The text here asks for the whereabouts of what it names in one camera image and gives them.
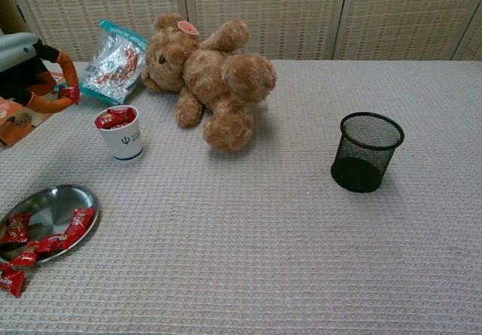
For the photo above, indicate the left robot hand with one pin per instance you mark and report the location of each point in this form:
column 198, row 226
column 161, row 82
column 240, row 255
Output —
column 15, row 49

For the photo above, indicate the red candy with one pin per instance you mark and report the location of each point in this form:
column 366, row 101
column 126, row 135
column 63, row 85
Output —
column 11, row 281
column 81, row 220
column 123, row 116
column 105, row 122
column 26, row 256
column 56, row 241
column 15, row 229
column 69, row 93

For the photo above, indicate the white paper cup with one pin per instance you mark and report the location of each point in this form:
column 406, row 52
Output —
column 124, row 143

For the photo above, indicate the silver metal plate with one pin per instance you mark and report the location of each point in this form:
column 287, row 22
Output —
column 52, row 207

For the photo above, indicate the brown wooden door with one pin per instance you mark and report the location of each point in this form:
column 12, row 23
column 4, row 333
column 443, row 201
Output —
column 15, row 11

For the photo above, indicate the orange cardboard box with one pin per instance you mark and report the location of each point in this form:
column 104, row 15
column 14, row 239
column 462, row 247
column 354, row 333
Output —
column 19, row 126

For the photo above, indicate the teal silver snack bag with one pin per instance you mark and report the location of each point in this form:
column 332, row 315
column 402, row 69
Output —
column 113, row 67

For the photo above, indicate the brown teddy bear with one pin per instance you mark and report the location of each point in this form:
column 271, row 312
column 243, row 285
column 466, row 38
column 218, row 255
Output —
column 211, row 75

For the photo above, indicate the woven folding screen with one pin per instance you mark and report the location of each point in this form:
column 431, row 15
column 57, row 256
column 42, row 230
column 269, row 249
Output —
column 263, row 11

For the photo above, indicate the beige woven tablecloth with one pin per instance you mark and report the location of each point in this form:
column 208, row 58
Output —
column 263, row 237

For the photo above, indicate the black mesh pen holder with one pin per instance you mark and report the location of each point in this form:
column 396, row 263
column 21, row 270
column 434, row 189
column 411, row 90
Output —
column 357, row 177

